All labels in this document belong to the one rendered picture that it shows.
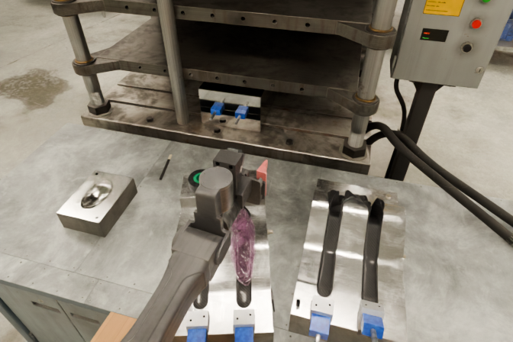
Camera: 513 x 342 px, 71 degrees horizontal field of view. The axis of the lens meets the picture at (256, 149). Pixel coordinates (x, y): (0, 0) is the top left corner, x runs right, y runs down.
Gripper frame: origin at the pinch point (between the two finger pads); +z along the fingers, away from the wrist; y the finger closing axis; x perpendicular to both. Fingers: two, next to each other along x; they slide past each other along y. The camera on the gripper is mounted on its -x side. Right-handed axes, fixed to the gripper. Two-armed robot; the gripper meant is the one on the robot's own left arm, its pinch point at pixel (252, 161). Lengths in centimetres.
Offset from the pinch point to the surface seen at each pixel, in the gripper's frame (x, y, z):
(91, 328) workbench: 76, 52, -19
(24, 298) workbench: 67, 76, -21
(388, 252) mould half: 29.6, -34.9, 10.7
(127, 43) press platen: 12, 89, 74
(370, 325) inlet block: 25.1, -31.9, -13.7
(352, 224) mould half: 26.9, -24.4, 14.7
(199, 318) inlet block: 31.8, 4.7, -21.9
